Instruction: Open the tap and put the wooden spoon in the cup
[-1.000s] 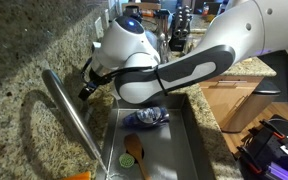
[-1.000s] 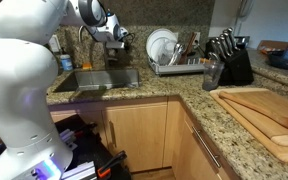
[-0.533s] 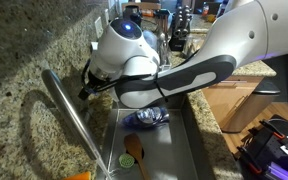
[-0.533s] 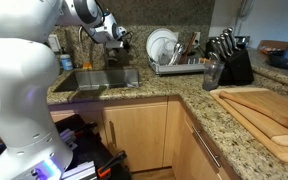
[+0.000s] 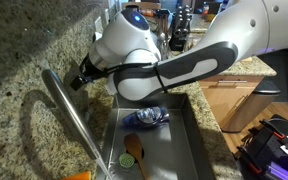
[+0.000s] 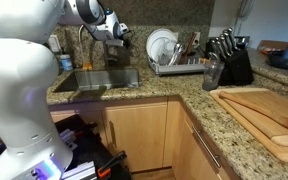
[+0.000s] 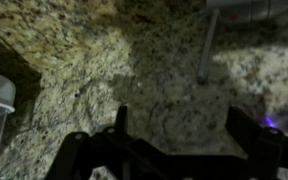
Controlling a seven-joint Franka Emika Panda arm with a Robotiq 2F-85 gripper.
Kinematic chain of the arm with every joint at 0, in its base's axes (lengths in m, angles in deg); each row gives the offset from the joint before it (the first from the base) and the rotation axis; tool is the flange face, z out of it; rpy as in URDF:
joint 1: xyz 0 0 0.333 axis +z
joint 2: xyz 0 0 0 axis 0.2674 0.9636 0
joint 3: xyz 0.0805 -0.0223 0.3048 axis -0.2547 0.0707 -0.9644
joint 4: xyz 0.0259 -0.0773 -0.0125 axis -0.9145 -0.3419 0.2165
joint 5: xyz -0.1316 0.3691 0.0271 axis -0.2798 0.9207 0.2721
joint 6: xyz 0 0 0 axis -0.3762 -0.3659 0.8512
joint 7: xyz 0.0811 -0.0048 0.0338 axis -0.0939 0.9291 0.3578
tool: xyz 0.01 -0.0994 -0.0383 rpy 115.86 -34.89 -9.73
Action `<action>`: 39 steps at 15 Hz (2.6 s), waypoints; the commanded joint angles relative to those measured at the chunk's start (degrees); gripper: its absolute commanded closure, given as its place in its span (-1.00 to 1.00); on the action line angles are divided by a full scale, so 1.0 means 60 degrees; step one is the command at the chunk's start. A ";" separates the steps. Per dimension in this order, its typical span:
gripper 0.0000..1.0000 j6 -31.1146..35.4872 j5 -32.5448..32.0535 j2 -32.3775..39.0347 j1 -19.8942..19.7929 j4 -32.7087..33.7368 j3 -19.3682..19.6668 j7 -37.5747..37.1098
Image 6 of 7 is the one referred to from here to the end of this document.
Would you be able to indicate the dark wooden utensil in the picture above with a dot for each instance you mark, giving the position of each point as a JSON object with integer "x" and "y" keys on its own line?
{"x": 188, "y": 46}

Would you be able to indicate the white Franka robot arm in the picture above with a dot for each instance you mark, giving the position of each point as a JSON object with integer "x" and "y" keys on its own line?
{"x": 17, "y": 93}

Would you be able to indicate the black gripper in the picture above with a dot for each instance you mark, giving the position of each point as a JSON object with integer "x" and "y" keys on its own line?
{"x": 114, "y": 42}

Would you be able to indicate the black tool case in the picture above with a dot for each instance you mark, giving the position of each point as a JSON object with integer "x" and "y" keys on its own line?
{"x": 87, "y": 146}

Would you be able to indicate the stainless steel sink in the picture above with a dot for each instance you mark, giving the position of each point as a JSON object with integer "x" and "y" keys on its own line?
{"x": 97, "y": 80}

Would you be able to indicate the white container with blue label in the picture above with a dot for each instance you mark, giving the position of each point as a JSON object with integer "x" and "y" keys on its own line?
{"x": 66, "y": 63}

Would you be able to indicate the light wooden base cabinet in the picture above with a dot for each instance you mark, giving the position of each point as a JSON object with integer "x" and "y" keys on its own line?
{"x": 137, "y": 136}

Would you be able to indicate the green round scrubber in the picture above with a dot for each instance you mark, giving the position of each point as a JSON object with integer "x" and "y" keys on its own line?
{"x": 102, "y": 88}

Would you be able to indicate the white wall outlet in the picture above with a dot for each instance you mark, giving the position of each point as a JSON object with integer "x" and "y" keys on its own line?
{"x": 197, "y": 36}
{"x": 54, "y": 44}

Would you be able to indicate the white aluminium profiles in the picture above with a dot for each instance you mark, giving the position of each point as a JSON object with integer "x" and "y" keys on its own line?
{"x": 80, "y": 170}

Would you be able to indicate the clear glass cup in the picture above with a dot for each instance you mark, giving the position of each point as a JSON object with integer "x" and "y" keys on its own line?
{"x": 212, "y": 76}

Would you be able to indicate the large white plate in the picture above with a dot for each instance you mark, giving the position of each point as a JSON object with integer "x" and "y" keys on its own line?
{"x": 157, "y": 33}

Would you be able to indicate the black knife block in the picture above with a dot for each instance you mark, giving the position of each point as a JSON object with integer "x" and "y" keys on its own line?
{"x": 239, "y": 68}

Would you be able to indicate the large wooden cutting board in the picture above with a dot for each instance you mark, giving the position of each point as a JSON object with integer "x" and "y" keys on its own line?
{"x": 247, "y": 128}

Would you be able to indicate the grey dish rack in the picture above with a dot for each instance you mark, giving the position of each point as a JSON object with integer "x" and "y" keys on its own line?
{"x": 177, "y": 69}

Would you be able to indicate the chrome gooseneck faucet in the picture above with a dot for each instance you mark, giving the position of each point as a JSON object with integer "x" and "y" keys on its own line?
{"x": 106, "y": 61}

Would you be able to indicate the orange sponge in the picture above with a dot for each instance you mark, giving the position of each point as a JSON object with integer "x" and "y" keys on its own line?
{"x": 87, "y": 66}

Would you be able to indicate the dark blue bowl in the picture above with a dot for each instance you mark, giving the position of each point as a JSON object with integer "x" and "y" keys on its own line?
{"x": 284, "y": 63}

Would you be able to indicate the orange and black clamp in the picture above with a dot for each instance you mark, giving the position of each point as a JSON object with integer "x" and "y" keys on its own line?
{"x": 110, "y": 163}

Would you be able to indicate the small wooden cutting board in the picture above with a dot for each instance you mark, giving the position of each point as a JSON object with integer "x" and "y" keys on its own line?
{"x": 277, "y": 103}

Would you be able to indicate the small white plate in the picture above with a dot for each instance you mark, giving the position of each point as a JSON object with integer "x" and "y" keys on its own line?
{"x": 159, "y": 48}

